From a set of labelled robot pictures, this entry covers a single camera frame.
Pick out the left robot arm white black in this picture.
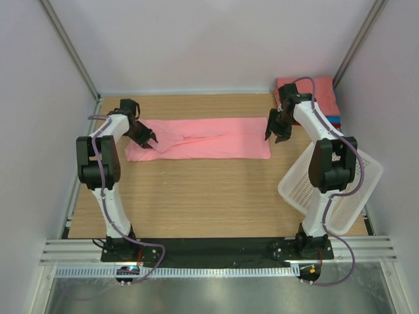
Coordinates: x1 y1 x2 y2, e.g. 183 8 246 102
76 99 158 262

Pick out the right aluminium corner post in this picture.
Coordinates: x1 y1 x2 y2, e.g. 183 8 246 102
333 0 388 89

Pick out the folded red t-shirt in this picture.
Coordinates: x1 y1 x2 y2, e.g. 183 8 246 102
276 104 342 130

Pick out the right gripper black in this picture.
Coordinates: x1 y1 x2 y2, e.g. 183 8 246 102
264 109 295 144

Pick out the aluminium front rail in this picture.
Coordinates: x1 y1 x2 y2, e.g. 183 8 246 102
39 235 397 268

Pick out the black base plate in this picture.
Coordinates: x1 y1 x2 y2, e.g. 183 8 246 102
97 235 334 268

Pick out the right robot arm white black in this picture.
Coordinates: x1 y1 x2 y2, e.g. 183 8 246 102
264 82 359 260

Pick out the pink t-shirt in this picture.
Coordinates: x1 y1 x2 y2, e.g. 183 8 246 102
125 117 271 162

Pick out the white slotted cable duct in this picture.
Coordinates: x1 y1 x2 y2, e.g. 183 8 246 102
55 264 300 279

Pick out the folded blue t-shirt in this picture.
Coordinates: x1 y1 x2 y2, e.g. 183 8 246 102
326 116 340 125

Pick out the left aluminium corner post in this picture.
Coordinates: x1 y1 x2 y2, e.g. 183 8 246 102
39 0 100 101

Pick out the aluminium corner post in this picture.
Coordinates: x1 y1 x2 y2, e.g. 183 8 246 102
39 0 100 101
333 0 388 89

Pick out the white plastic basket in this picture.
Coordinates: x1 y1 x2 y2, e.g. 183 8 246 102
277 142 384 236

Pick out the folded salmon t-shirt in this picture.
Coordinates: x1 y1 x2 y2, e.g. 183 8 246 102
274 76 340 116

